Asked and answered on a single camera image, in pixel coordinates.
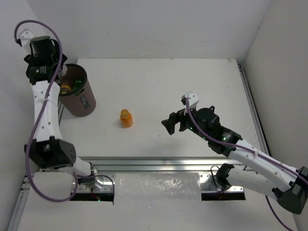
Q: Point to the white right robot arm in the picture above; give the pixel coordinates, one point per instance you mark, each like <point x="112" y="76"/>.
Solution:
<point x="287" y="185"/>

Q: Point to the clear bottle yellow cap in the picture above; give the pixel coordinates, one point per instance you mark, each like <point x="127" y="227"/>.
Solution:
<point x="65" y="89"/>

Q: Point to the aluminium front rail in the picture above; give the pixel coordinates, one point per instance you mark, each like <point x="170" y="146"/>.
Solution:
<point x="110" y="166"/>

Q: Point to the aluminium rail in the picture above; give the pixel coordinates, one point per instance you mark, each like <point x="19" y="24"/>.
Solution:
<point x="110" y="166"/>
<point x="47" y="131"/>
<point x="253" y="110"/>

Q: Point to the crushed green bottle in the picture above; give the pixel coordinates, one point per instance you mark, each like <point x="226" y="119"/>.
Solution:
<point x="77" y="85"/>

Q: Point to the clear bottle black label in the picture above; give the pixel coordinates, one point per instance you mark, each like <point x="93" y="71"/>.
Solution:
<point x="64" y="70"/>

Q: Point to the aluminium right side rail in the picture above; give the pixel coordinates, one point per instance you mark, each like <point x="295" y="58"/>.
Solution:
<point x="253" y="110"/>

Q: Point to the brown plastic waste bin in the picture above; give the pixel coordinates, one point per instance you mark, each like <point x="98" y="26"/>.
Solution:
<point x="82" y="102"/>

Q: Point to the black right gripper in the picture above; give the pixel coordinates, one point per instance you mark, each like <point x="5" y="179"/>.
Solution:
<point x="174" y="118"/>

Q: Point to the small orange juice bottle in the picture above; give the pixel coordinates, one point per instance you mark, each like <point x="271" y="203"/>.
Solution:
<point x="126" y="118"/>

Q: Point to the aluminium left side rail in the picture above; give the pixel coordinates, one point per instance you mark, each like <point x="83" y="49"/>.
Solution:
<point x="47" y="131"/>

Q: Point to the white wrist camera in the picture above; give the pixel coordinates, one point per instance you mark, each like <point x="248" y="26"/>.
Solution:
<point x="192" y="99"/>
<point x="24" y="38"/>

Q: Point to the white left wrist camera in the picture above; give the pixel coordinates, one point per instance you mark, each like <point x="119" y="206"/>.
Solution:
<point x="24" y="38"/>

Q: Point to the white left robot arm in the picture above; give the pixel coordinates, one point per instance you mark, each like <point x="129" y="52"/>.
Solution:
<point x="54" y="82"/>

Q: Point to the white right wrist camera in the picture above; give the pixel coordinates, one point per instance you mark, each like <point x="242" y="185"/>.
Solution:
<point x="192" y="99"/>

